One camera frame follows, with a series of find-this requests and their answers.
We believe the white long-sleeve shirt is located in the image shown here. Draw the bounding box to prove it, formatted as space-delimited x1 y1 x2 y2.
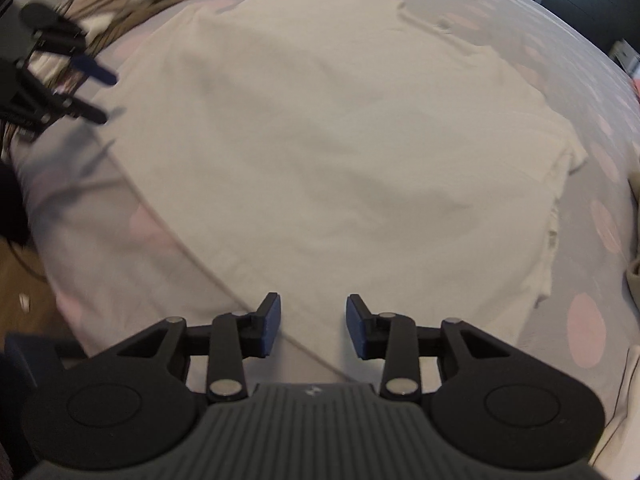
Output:
96 0 586 374

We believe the pink polka-dot bed sheet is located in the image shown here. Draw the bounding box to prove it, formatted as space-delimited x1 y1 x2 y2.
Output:
12 0 639 408

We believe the folded khaki fleece garment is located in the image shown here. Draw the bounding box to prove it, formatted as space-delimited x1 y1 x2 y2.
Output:
626 171 640 309

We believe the folded white garment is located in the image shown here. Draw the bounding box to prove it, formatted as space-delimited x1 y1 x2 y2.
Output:
590 344 640 480

